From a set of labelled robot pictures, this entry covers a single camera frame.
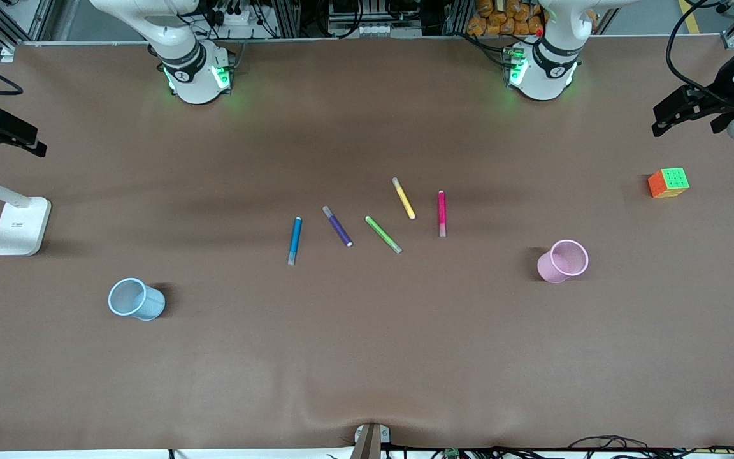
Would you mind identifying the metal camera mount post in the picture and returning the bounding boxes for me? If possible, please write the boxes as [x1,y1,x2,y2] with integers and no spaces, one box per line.
[350,422,391,459]

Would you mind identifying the purple marker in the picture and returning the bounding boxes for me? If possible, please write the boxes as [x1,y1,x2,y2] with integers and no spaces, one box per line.
[322,205,353,247]

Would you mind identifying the blue marker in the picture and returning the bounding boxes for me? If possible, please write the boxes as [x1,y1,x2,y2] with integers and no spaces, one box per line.
[287,217,303,266]

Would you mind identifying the light blue mesh cup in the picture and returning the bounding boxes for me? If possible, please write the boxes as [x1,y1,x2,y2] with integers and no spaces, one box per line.
[108,278,166,321]

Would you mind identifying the white lamp stand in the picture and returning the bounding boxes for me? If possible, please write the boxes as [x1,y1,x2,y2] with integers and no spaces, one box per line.
[0,167,52,256]

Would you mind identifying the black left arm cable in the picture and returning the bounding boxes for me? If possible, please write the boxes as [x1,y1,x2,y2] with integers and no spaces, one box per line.
[665,0,734,109]

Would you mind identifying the yellow marker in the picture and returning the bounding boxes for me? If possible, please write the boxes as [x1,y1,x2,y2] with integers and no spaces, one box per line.
[392,177,416,221]

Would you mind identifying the green marker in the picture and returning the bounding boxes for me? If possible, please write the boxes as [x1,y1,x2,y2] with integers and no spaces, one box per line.
[365,216,403,254]

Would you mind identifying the white terminal block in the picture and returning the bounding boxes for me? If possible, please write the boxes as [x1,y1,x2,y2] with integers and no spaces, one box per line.
[354,22,406,37]

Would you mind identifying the orange snack bags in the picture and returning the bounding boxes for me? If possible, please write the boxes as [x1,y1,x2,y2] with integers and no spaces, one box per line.
[467,0,597,37]

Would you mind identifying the colourful puzzle cube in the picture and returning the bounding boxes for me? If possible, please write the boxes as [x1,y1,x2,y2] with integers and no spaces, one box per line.
[647,168,691,199]

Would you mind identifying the pink mesh cup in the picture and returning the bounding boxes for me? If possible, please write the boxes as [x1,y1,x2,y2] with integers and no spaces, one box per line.
[537,240,589,284]

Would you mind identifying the white power strip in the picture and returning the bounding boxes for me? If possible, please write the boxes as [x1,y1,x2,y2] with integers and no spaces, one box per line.
[205,0,256,27]

